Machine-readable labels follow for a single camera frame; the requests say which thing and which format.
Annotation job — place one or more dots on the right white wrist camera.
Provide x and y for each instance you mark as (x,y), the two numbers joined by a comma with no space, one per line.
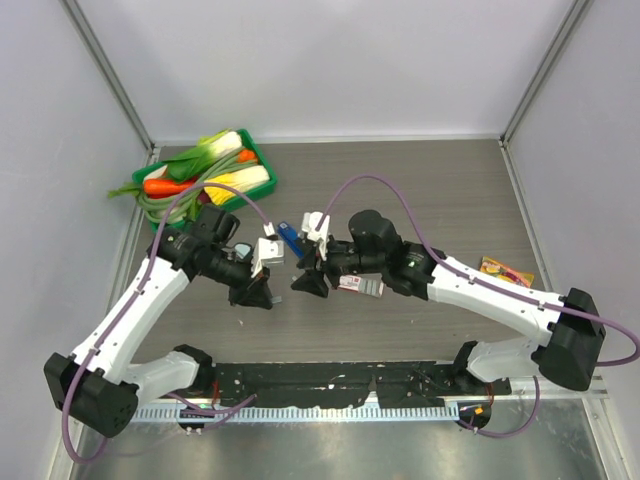
(315,226)

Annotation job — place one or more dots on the green plastic tray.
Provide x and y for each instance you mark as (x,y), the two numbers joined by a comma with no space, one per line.
(248,143)

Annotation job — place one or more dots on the green long beans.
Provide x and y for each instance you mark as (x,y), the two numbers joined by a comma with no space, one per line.
(187,206)

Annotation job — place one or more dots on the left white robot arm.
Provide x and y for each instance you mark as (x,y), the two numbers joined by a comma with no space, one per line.
(98,384)

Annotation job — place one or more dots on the light blue white stapler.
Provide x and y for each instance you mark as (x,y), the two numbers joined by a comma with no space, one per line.
(243,252)

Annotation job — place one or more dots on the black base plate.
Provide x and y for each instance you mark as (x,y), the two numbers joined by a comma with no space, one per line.
(341,385)

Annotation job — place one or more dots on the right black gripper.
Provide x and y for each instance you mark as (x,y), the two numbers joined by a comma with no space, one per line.
(313,280)

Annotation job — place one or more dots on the blue black stapler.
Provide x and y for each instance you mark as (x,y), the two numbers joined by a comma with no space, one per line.
(291,238)

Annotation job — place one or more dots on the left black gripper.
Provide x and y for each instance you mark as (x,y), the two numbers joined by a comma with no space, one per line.
(258,294)

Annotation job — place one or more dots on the orange candy bag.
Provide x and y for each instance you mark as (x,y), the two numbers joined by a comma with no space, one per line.
(504,272)

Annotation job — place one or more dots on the yellow white napa cabbage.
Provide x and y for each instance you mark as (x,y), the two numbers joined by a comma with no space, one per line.
(242,180)

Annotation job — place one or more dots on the red white staple box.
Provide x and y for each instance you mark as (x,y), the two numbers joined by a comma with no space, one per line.
(360,285)

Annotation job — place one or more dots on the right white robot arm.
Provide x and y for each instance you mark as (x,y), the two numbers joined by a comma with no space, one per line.
(559,337)

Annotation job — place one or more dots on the white slotted cable duct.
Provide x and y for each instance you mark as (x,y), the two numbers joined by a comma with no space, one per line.
(369,412)

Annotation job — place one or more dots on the small orange carrot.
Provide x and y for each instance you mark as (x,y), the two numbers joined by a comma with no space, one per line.
(246,156)

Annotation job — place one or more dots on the white green bok choy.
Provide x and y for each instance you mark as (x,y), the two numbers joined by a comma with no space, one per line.
(207,153)

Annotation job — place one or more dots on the large orange carrot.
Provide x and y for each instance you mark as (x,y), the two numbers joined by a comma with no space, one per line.
(164,187)

